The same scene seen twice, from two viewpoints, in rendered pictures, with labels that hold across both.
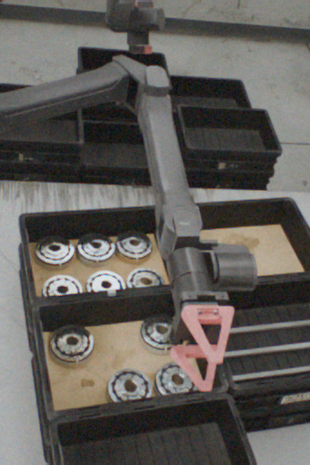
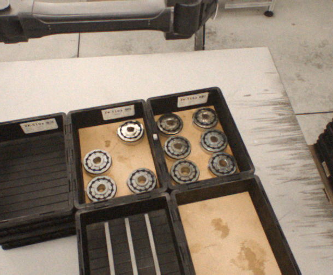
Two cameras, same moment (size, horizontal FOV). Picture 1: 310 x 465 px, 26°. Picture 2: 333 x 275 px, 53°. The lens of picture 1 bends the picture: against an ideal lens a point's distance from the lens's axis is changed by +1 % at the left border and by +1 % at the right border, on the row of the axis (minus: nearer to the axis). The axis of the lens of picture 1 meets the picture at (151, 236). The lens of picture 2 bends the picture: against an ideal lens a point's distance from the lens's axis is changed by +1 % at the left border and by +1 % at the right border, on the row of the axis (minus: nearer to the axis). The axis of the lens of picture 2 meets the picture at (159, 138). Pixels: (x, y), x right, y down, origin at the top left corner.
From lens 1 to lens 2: 132 cm
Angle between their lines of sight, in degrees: 59
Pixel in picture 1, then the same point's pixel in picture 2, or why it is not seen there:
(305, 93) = not seen: outside the picture
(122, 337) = (141, 161)
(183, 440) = (65, 196)
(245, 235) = (266, 264)
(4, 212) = (261, 109)
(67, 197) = (290, 143)
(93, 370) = (116, 146)
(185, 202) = (22, 9)
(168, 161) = (79, 7)
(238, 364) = (121, 239)
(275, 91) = not seen: outside the picture
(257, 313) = (172, 262)
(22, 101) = not seen: outside the picture
